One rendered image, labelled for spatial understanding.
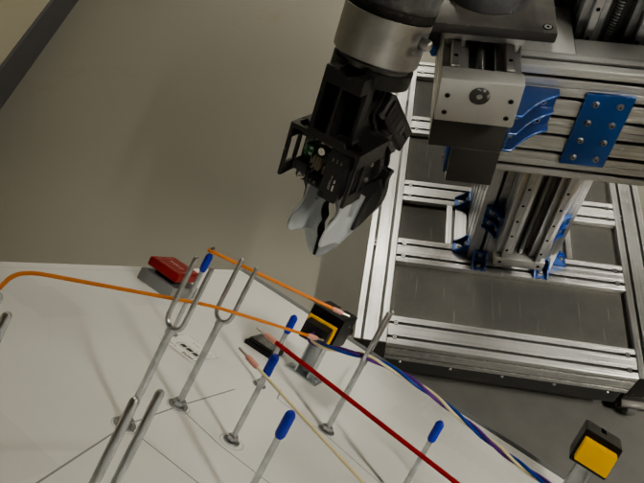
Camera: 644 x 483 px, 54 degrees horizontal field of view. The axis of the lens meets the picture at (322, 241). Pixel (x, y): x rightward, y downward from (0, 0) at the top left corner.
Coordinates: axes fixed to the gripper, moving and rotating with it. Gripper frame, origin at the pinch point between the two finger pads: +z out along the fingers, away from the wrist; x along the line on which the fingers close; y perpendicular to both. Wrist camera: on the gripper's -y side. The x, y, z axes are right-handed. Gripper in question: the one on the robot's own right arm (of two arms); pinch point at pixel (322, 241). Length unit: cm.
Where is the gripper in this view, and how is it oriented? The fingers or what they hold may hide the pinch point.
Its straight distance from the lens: 66.5
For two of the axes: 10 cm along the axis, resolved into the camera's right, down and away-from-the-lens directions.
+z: -2.7, 8.1, 5.2
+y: -4.9, 3.5, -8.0
